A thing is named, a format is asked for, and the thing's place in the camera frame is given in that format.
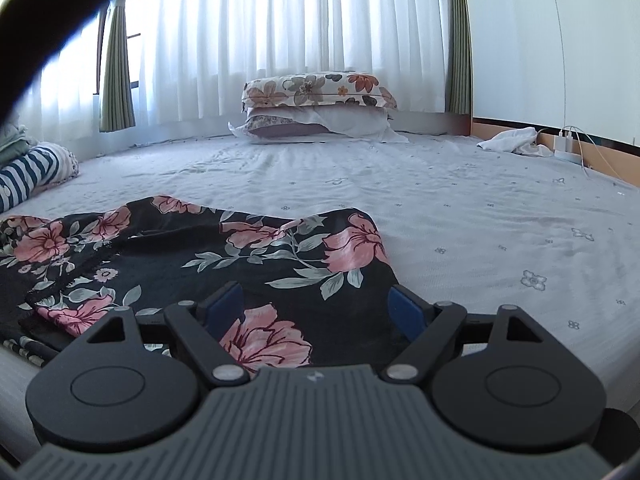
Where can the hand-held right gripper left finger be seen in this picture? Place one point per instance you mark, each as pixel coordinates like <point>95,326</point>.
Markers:
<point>225,306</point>

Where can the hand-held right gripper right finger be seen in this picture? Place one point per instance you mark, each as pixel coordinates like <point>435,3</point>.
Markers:
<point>405,311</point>

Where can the black floral pants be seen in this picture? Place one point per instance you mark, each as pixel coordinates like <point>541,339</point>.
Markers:
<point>175,260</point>

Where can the white patterned bed sheet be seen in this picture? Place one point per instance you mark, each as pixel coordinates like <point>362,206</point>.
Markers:
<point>450,220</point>

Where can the mauve pillow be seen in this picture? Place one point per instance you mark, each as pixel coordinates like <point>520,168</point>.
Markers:
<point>290,130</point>

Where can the white pillow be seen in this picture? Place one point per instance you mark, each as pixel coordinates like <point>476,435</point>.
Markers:
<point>350,120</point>

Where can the white crumpled cloth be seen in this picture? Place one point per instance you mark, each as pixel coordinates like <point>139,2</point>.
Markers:
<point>510,140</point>

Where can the white power strip with chargers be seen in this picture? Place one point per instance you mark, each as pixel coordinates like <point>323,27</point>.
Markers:
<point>565,141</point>

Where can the floral pillow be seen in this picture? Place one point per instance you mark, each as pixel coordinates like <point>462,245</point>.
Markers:
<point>310,87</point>

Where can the blue striped cloth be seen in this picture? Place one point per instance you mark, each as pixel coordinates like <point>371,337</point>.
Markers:
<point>30,170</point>

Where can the green curtain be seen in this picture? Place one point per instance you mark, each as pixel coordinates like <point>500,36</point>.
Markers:
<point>115,85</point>
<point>457,60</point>

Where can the pale green folded cloth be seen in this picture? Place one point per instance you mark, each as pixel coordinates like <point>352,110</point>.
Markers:
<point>12,142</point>

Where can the white sheer curtain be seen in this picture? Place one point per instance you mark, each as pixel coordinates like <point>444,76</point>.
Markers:
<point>250,35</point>

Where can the wooden bed frame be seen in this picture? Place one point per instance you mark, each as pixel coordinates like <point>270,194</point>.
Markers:
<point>615,165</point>

